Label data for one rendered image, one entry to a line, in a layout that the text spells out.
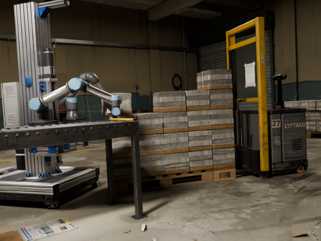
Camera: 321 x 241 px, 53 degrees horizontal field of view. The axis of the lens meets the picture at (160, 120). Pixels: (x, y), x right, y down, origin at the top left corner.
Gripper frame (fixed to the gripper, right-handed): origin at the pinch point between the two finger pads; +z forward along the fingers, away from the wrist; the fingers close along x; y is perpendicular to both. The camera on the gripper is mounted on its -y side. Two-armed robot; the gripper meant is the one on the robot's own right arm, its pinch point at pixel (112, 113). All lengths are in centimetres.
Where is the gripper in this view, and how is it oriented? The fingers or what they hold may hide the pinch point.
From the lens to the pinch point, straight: 336.9
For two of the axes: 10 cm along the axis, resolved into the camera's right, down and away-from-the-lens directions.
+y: -0.5, -10.0, -0.5
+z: -2.6, -0.4, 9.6
